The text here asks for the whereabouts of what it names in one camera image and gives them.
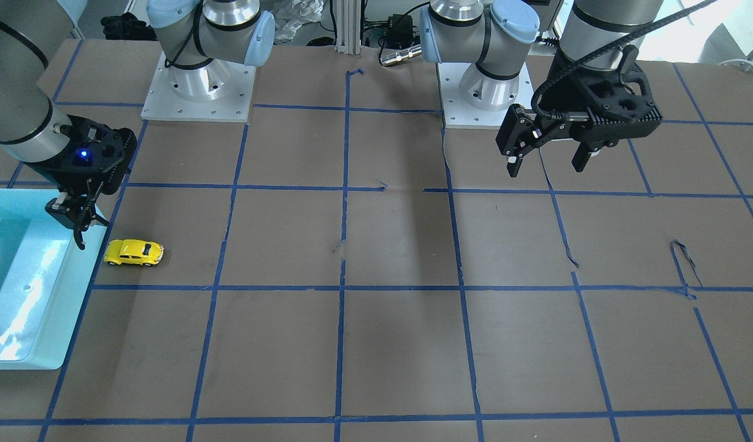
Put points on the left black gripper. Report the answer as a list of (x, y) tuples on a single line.
[(576, 105)]

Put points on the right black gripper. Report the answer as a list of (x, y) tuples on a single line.
[(73, 203)]

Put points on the yellow beetle toy car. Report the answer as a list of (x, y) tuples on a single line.
[(133, 251)]

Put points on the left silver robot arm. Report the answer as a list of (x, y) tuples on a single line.
[(497, 37)]

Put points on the light blue plastic bin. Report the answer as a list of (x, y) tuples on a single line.
[(44, 277)]

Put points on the brown paper table mat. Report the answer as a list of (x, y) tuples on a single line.
[(346, 268)]

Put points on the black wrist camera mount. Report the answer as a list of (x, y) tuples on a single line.
[(618, 102)]

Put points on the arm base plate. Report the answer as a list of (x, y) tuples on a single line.
[(218, 92), (472, 100)]

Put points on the aluminium frame post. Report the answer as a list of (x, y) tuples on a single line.
[(348, 15)]

